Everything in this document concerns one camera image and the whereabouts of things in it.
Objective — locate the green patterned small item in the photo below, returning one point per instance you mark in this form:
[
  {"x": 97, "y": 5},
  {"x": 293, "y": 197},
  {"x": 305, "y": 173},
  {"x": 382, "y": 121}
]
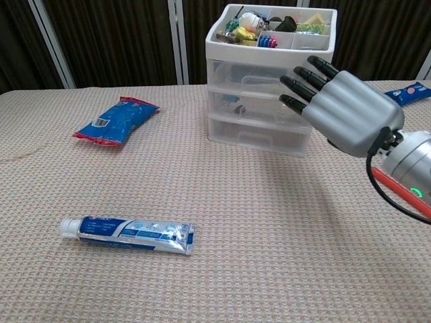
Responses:
[{"x": 232, "y": 24}]

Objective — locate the yellow sponge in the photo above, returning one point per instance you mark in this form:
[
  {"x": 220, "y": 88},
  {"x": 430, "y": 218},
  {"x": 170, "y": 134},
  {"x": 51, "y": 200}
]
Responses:
[{"x": 313, "y": 18}]

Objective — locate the blue red-edged snack bag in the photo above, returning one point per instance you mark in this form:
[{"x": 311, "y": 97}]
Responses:
[{"x": 116, "y": 121}]

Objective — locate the small black rubber wheel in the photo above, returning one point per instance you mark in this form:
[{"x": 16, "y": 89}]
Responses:
[{"x": 239, "y": 109}]

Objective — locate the white round small item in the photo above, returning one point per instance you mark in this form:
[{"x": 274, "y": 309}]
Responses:
[{"x": 248, "y": 21}]

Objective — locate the blue white toothpaste tube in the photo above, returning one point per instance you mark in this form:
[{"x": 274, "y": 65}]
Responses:
[{"x": 134, "y": 233}]

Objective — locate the black lump item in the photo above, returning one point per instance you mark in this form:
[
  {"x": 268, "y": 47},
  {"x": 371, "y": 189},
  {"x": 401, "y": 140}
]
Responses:
[{"x": 286, "y": 24}]

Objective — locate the coloured disc stack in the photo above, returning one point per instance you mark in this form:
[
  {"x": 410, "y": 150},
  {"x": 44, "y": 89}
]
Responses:
[{"x": 267, "y": 42}]

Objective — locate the blue green small packet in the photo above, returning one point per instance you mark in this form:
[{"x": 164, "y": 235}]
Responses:
[{"x": 309, "y": 28}]

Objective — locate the grey metal frame post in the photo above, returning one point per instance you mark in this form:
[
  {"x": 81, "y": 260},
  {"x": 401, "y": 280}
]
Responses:
[
  {"x": 177, "y": 42},
  {"x": 303, "y": 2},
  {"x": 52, "y": 43},
  {"x": 426, "y": 67}
]

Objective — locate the white organizer tray with items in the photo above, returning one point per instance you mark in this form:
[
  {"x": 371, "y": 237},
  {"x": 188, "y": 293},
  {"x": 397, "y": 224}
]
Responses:
[{"x": 269, "y": 55}]

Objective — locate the red plastic stick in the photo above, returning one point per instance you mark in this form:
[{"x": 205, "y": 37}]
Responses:
[{"x": 382, "y": 175}]

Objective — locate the yellow small toy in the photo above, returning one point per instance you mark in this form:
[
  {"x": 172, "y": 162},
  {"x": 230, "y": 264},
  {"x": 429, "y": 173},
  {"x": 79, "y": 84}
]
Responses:
[{"x": 244, "y": 35}]

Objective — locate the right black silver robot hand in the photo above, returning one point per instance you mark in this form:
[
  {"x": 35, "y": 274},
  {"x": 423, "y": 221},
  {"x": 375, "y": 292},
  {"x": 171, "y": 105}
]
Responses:
[{"x": 357, "y": 111}]

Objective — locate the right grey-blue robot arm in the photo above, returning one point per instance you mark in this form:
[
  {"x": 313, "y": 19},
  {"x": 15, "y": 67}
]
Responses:
[{"x": 414, "y": 158}]

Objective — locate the beige woven tablecloth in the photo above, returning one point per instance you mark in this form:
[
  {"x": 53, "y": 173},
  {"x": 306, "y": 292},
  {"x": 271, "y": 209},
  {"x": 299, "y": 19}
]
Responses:
[{"x": 202, "y": 188}]

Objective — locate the metal keyring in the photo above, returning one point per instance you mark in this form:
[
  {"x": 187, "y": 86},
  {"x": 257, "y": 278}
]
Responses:
[{"x": 265, "y": 23}]

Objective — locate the small blue snack packet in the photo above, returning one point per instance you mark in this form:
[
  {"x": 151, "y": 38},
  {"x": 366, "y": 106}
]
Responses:
[{"x": 409, "y": 92}]

